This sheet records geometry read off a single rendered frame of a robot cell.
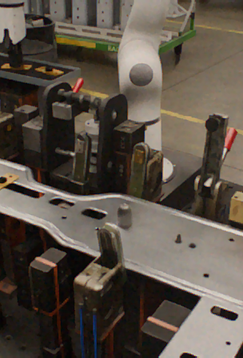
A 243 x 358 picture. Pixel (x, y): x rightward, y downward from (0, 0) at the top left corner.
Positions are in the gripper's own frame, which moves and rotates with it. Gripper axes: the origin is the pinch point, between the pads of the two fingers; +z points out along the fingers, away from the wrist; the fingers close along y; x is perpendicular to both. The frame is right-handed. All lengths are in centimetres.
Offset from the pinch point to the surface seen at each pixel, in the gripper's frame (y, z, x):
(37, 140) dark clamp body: 23.6, 13.9, 13.0
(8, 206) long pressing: 49, 19, 14
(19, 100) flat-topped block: 3.9, 11.1, 1.4
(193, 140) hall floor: -213, 119, 45
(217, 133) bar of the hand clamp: 41, 1, 58
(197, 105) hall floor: -282, 119, 44
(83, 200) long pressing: 43, 19, 30
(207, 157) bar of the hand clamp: 41, 6, 57
